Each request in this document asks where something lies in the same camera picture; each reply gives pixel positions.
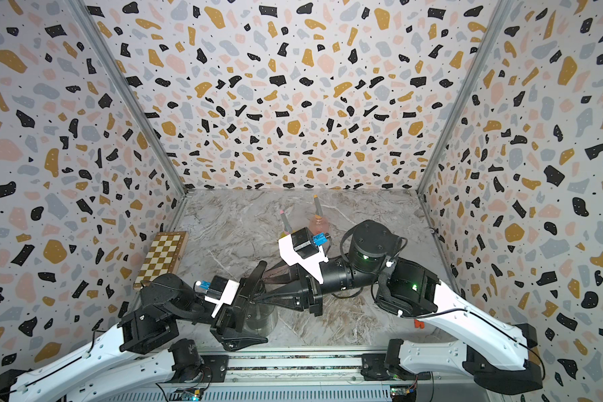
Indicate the aluminium frame post left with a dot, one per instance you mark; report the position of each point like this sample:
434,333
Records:
82,16

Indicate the black spray nozzle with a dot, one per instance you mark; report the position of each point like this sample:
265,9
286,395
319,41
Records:
248,288

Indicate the dark smoky spray bottle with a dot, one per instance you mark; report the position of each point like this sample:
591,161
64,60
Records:
261,319

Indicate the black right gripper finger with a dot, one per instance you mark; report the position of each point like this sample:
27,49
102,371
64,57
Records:
282,274
290,296

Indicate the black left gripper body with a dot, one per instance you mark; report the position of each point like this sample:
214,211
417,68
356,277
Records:
229,320

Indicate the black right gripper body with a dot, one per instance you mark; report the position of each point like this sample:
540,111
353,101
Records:
311,293

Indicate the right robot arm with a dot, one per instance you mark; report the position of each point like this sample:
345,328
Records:
497,356

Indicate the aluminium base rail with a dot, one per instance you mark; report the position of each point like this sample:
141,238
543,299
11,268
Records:
308,374

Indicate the wooden chess board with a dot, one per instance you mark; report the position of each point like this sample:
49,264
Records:
164,256

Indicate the aluminium frame post right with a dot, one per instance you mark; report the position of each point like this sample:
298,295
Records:
496,22

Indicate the grey pink spray nozzle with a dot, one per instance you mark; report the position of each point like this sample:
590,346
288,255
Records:
286,223

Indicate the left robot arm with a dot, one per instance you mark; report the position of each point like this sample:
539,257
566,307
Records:
144,346

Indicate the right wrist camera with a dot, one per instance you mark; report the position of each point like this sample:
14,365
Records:
305,249

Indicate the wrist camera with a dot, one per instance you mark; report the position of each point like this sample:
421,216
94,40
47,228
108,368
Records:
305,249
220,292

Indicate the pink transparent spray bottle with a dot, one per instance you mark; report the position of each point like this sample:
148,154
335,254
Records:
318,224

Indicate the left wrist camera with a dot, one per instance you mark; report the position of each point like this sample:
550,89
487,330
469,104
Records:
220,292

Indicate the grey yellow spray nozzle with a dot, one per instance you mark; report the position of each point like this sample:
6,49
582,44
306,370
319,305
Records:
317,203

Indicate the aluminium frame post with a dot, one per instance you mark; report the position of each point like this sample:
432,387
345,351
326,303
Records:
82,16
496,22

